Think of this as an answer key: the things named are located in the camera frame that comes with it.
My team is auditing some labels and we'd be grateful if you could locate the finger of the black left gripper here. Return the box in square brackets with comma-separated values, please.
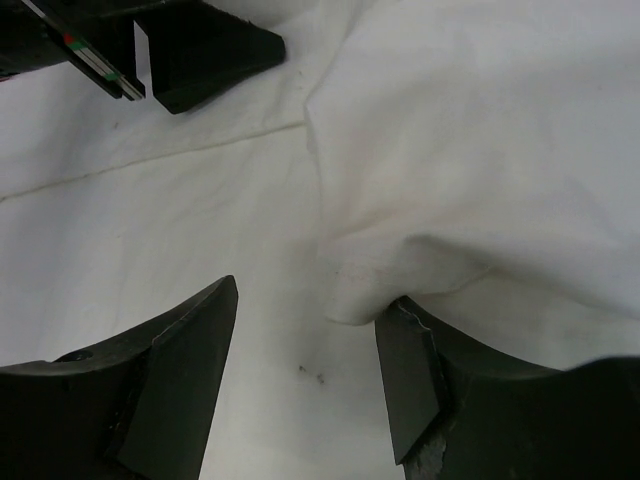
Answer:
[135, 1, 286, 114]

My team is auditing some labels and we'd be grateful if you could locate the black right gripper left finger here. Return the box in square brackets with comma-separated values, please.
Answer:
[1, 276, 238, 479]

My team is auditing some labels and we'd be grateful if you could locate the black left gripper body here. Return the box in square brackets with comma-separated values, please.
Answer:
[0, 0, 147, 102]

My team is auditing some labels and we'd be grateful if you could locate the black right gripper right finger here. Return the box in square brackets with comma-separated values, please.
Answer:
[375, 297, 639, 479]

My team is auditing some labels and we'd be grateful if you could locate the white t shirt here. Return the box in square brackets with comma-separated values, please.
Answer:
[1, 1, 639, 479]

